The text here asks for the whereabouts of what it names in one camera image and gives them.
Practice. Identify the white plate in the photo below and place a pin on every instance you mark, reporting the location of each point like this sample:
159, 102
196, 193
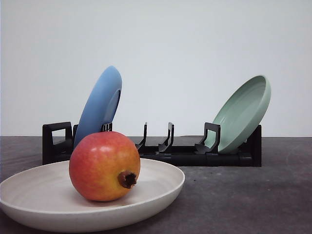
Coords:
43, 197

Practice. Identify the green plate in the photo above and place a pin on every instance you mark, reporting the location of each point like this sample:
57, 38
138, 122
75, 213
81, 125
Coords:
241, 115

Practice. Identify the blue plate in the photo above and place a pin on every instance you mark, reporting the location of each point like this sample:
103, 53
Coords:
102, 104

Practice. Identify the black plate rack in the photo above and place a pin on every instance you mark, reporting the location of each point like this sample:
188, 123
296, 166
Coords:
58, 139

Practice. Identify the red yellow pomegranate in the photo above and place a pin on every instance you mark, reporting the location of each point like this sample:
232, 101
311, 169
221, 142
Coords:
104, 166

